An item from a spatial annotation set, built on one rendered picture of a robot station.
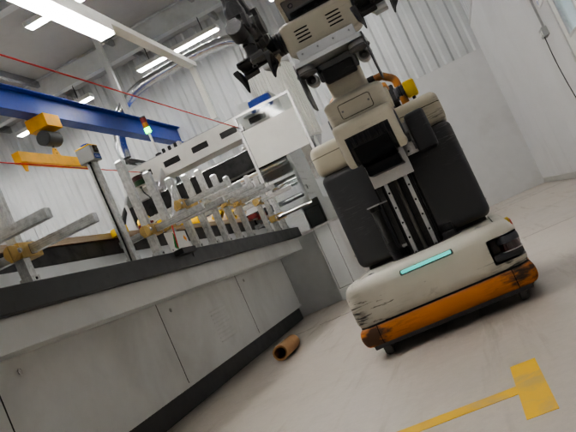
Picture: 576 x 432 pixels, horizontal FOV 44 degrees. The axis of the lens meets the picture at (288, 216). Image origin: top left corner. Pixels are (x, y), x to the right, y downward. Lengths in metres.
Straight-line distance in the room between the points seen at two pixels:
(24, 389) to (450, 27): 10.68
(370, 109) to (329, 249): 3.41
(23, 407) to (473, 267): 1.51
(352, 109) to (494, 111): 9.68
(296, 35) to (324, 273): 3.63
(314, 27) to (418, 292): 1.00
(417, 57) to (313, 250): 6.80
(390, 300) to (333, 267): 3.42
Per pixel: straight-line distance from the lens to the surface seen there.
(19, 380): 2.51
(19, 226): 2.12
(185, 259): 3.40
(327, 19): 2.64
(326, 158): 2.83
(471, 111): 12.18
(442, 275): 2.47
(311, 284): 6.07
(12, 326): 2.23
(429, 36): 12.41
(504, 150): 12.15
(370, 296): 2.50
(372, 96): 2.56
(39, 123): 8.77
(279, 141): 5.94
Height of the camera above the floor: 0.42
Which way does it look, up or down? 4 degrees up
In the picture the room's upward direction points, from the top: 24 degrees counter-clockwise
